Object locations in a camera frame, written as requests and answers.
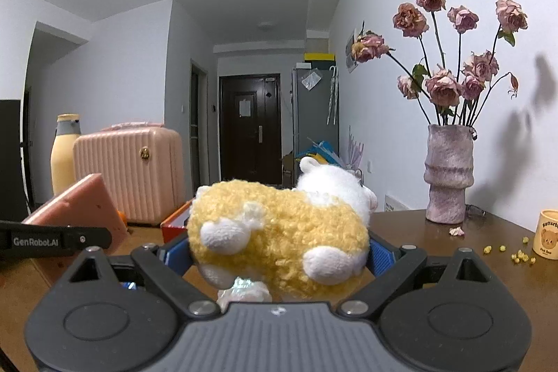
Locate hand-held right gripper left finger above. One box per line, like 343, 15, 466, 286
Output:
65, 233, 222, 317

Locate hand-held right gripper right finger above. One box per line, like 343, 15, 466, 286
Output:
335, 233, 498, 317

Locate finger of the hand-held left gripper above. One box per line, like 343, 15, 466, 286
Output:
70, 226, 113, 258

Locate orange printed cardboard box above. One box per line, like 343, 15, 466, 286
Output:
160, 200, 195, 244

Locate yellow and white plush toy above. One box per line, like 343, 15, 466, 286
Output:
187, 156, 379, 303

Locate pink ribbed suitcase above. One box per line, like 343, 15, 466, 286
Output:
73, 127, 186, 225

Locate black monitor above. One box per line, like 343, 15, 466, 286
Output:
0, 99, 33, 220

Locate yellow thermos jug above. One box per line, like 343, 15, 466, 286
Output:
50, 113, 82, 196

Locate pink textured vase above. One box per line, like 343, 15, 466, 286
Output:
424, 123, 476, 225

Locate dark wooden entrance door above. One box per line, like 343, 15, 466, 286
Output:
219, 74, 282, 186

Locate interior side door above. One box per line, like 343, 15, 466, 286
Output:
190, 60, 208, 198

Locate brown cardboard box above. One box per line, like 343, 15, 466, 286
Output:
282, 152, 297, 186

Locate scattered yellow buds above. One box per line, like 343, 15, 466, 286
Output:
482, 236, 538, 266

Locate grey refrigerator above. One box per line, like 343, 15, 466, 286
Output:
292, 67, 340, 164

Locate yellow bear mug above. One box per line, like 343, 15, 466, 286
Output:
533, 210, 558, 260

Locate white folded umbrella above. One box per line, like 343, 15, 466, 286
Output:
327, 66, 339, 126

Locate dried pink rose bouquet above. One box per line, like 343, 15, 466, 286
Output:
351, 0, 529, 128

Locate clear plastic bag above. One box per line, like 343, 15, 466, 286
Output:
302, 69, 323, 90

